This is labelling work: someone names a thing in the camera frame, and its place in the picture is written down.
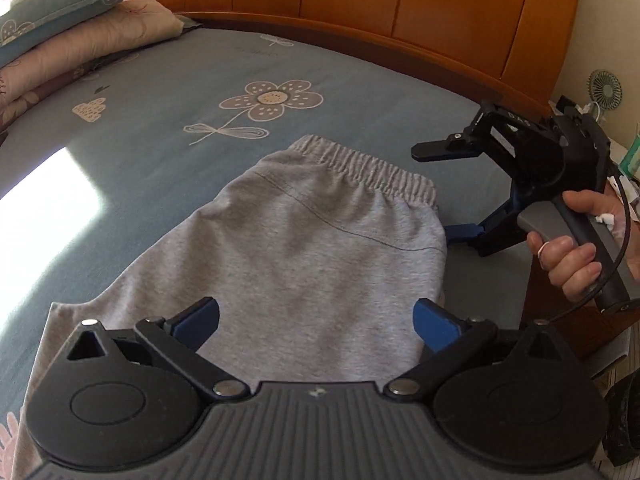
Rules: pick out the pink floral quilt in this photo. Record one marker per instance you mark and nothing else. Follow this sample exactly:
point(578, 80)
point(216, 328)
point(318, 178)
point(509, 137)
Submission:
point(75, 50)

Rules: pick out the green white bottle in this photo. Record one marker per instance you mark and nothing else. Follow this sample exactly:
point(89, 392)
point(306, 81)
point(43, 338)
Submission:
point(631, 157)

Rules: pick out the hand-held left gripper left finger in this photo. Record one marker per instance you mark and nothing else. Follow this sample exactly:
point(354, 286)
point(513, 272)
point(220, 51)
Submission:
point(200, 320)

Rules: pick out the small white fan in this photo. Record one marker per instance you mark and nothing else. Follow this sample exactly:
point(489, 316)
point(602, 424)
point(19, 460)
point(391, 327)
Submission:
point(605, 91)

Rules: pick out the blue floral bed sheet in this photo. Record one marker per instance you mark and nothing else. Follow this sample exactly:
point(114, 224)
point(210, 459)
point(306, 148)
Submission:
point(350, 85)

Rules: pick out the wooden headboard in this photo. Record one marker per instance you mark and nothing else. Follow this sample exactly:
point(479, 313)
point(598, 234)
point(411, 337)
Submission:
point(400, 5)

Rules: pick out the dark round object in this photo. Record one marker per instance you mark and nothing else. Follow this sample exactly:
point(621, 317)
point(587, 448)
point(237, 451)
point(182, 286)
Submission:
point(622, 420)

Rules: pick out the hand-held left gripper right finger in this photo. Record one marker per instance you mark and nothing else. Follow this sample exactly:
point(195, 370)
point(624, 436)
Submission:
point(435, 325)

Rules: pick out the blue floral pillow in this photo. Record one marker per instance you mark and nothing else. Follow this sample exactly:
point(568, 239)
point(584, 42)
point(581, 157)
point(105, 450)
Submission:
point(60, 5)

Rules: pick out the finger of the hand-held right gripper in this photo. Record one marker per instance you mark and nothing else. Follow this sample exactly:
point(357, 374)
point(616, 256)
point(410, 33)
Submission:
point(435, 152)
point(460, 232)

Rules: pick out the grey sweatpants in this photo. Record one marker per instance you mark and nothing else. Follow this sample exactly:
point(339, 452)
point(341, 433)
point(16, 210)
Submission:
point(300, 240)

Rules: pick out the person's right hand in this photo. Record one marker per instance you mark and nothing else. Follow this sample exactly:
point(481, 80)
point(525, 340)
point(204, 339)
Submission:
point(570, 270)

